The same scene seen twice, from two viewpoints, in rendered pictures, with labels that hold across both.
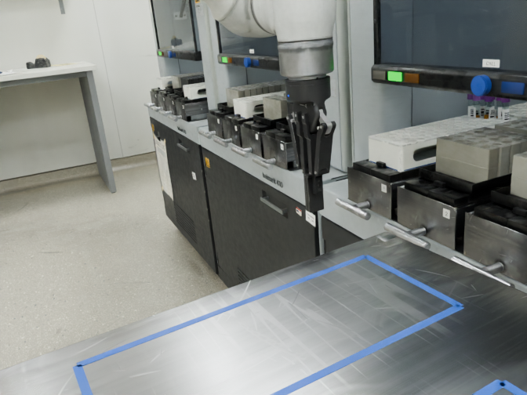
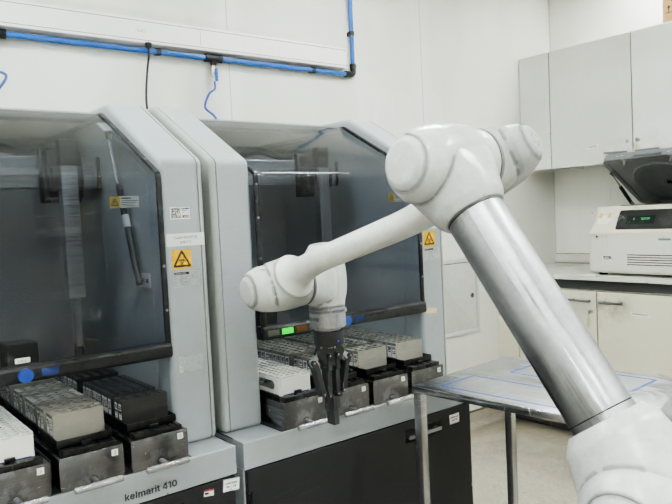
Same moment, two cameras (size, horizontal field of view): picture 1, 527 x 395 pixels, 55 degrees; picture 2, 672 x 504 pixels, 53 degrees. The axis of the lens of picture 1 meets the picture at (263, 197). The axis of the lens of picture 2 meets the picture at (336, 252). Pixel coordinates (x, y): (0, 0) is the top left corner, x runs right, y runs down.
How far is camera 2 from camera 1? 1.98 m
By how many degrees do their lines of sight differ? 103
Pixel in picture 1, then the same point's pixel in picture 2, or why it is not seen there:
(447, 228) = (364, 397)
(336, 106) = (205, 376)
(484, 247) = (383, 393)
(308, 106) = (337, 346)
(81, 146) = not seen: outside the picture
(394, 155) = (305, 380)
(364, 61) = (240, 329)
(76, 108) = not seen: outside the picture
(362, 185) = (300, 409)
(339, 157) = (208, 424)
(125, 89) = not seen: outside the picture
